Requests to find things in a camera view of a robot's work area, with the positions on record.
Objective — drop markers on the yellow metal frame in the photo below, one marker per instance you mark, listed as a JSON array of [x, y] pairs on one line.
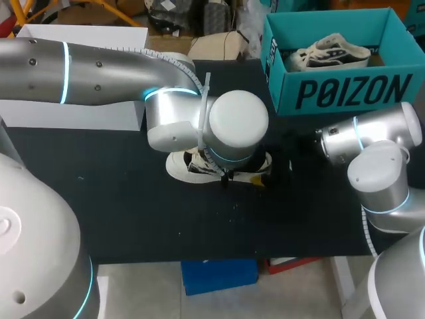
[[116, 11]]

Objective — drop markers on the blue box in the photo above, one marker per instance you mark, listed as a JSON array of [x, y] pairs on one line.
[[219, 277]]

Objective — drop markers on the red box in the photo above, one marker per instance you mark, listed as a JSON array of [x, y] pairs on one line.
[[292, 266]]

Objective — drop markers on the beige cardboard box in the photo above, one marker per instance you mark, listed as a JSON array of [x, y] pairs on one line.
[[216, 46]]

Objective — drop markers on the white shoebox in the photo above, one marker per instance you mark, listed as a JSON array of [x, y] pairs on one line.
[[83, 36]]

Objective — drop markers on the white and black shoe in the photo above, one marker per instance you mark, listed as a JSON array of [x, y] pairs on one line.
[[327, 54], [179, 169]]

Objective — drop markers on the dark patterned bag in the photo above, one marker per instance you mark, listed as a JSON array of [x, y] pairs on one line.
[[219, 16]]

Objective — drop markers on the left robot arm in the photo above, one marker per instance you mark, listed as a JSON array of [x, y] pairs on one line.
[[99, 73]]

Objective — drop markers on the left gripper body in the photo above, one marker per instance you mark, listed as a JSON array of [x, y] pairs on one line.
[[259, 164]]

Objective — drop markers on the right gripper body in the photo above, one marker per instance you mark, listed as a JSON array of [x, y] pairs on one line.
[[295, 146]]

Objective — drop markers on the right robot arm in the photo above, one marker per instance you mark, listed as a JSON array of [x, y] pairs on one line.
[[378, 186]]

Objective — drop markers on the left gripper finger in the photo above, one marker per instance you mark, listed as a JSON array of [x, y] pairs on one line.
[[256, 181]]

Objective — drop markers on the large teal box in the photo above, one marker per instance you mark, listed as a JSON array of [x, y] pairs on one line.
[[332, 94]]

